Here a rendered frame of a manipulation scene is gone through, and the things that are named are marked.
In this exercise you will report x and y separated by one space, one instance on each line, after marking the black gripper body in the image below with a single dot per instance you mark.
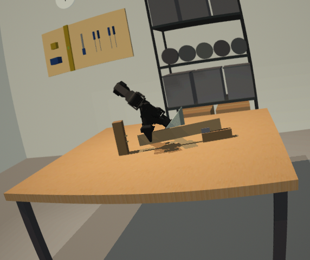
146 123

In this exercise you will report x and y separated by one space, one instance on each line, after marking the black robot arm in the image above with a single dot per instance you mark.
135 99

